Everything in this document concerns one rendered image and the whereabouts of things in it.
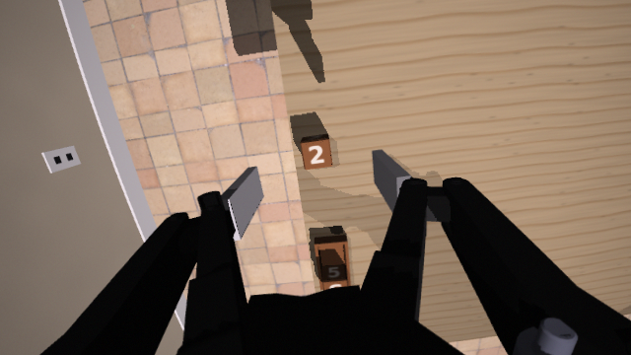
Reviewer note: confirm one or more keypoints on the brown wooden tray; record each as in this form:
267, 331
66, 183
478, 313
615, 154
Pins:
332, 250

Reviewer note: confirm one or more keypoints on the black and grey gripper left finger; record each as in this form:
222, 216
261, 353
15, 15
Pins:
132, 312

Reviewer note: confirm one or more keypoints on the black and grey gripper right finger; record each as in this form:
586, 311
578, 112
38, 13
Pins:
533, 306

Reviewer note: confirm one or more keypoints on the brown number cube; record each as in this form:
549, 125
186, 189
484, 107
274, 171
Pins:
316, 152
334, 276

